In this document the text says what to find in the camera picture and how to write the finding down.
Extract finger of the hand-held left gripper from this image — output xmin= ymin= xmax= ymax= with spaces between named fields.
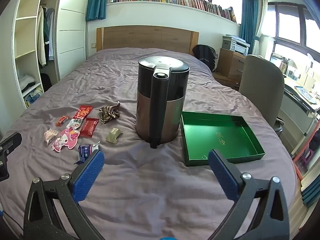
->
xmin=0 ymin=132 xmax=22 ymax=180

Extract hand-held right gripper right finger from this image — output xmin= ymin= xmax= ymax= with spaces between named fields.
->
xmin=208 ymin=149 xmax=290 ymax=240

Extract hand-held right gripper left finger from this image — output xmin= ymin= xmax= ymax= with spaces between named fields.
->
xmin=23 ymin=150 xmax=105 ymax=240

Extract blue snack packet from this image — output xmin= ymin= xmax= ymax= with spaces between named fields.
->
xmin=74 ymin=141 xmax=100 ymax=165

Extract pink striped candy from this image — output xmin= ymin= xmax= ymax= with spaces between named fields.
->
xmin=44 ymin=128 xmax=59 ymax=145

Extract green box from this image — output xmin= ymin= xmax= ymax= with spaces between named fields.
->
xmin=180 ymin=111 xmax=265 ymax=167

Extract pink character snack packet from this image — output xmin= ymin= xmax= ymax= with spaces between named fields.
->
xmin=52 ymin=127 xmax=81 ymax=153

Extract olive green candy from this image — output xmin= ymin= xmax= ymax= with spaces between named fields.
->
xmin=105 ymin=127 xmax=122 ymax=143

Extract dark red snack packet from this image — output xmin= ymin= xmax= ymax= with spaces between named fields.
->
xmin=79 ymin=117 xmax=100 ymax=138

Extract small orange candy packet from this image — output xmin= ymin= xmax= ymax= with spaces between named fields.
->
xmin=55 ymin=115 xmax=70 ymax=126

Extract red and white snack packet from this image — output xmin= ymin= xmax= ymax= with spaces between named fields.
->
xmin=67 ymin=105 xmax=93 ymax=128

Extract brown snack packet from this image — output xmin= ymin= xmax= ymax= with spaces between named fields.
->
xmin=99 ymin=101 xmax=120 ymax=125

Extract pile of mixed clothes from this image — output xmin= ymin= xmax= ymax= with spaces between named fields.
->
xmin=24 ymin=87 xmax=43 ymax=107

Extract bed with purple sheet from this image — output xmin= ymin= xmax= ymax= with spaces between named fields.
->
xmin=0 ymin=47 xmax=298 ymax=240

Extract folded white clothes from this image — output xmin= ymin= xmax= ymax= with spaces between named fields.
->
xmin=19 ymin=74 xmax=37 ymax=92

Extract black bag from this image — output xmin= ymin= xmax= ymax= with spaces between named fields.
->
xmin=40 ymin=73 xmax=52 ymax=93

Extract beige chair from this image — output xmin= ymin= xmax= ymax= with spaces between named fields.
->
xmin=238 ymin=54 xmax=285 ymax=138

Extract white open shelf unit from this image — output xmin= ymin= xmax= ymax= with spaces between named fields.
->
xmin=11 ymin=0 xmax=60 ymax=109

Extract white desk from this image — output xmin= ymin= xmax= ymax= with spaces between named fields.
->
xmin=277 ymin=75 xmax=320 ymax=155

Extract white hanging jacket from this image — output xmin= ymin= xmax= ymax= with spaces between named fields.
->
xmin=37 ymin=5 xmax=48 ymax=67

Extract wooden drawer cabinet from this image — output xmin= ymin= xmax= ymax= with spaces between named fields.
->
xmin=212 ymin=48 xmax=247 ymax=90

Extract dark hanging jacket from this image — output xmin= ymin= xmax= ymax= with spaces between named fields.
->
xmin=44 ymin=6 xmax=55 ymax=62

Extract black backpack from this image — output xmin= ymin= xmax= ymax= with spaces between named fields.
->
xmin=192 ymin=44 xmax=217 ymax=72

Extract white wardrobe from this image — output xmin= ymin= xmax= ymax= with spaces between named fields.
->
xmin=54 ymin=0 xmax=92 ymax=82

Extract white printer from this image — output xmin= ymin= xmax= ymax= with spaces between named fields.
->
xmin=222 ymin=35 xmax=250 ymax=55

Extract wooden headboard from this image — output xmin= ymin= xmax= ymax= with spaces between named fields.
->
xmin=96 ymin=25 xmax=200 ymax=55

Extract window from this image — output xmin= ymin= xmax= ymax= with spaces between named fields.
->
xmin=266 ymin=1 xmax=320 ymax=63

